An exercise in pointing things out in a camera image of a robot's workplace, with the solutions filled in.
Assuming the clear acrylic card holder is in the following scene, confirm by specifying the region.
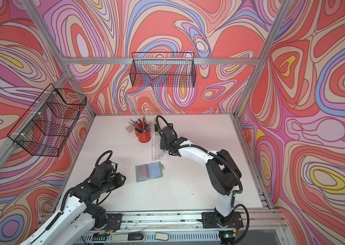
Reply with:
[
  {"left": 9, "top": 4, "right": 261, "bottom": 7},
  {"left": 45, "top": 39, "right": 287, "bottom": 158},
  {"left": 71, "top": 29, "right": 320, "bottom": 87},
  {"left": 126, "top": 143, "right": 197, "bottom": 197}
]
[{"left": 151, "top": 132, "right": 167, "bottom": 161}]

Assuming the red card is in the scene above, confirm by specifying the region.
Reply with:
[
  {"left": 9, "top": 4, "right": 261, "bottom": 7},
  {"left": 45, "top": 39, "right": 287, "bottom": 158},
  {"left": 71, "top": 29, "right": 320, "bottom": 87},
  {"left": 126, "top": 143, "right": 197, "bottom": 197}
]
[{"left": 137, "top": 164, "right": 149, "bottom": 181}]

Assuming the mint green card wallet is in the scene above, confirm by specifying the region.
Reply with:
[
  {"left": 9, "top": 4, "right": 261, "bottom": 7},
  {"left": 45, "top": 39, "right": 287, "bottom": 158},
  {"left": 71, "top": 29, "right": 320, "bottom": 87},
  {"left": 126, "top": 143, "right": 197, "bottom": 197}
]
[{"left": 135, "top": 161, "right": 164, "bottom": 182}]

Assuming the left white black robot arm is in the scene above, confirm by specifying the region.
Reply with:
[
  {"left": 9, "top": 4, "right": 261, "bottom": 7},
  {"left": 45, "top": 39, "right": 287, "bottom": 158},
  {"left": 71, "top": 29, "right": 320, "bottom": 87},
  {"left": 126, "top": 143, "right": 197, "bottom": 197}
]
[{"left": 21, "top": 150, "right": 126, "bottom": 245}]

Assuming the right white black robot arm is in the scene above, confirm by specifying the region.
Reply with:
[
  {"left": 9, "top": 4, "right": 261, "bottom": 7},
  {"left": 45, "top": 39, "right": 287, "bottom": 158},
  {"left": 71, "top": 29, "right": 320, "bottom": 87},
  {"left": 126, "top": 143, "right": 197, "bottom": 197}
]
[{"left": 155, "top": 115, "right": 243, "bottom": 230}]

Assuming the red pen cup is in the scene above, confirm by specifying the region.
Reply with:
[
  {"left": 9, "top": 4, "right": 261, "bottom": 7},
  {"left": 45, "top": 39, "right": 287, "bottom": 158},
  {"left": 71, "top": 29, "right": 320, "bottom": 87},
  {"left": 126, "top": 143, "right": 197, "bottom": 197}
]
[{"left": 135, "top": 129, "right": 151, "bottom": 143}]

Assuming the pink calculator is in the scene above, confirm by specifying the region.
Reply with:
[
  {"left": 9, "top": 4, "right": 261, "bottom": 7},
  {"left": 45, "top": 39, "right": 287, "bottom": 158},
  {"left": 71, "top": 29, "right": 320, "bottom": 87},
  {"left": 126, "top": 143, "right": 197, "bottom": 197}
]
[{"left": 125, "top": 124, "right": 136, "bottom": 134}]

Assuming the back black wire basket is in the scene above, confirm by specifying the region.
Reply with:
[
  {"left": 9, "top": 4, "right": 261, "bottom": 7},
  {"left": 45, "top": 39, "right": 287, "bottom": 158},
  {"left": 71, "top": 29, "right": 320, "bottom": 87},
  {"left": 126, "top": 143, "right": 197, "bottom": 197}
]
[{"left": 129, "top": 52, "right": 197, "bottom": 88}]

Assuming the black wire basket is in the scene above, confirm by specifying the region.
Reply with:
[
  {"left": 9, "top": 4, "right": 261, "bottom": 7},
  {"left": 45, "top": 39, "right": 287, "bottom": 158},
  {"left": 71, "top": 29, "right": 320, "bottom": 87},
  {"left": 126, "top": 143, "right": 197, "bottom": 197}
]
[
  {"left": 7, "top": 84, "right": 87, "bottom": 157},
  {"left": 129, "top": 52, "right": 197, "bottom": 88}
]

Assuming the left black wire basket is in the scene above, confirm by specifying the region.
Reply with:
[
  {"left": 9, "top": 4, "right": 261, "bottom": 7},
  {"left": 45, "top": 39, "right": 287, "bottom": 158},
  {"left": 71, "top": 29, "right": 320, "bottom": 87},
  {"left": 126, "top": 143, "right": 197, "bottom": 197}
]
[{"left": 7, "top": 84, "right": 87, "bottom": 157}]

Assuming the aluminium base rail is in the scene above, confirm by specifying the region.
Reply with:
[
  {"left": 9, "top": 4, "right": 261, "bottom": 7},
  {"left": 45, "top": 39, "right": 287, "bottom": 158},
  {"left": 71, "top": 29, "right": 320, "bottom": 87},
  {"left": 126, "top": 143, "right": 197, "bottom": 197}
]
[{"left": 34, "top": 209, "right": 289, "bottom": 245}]

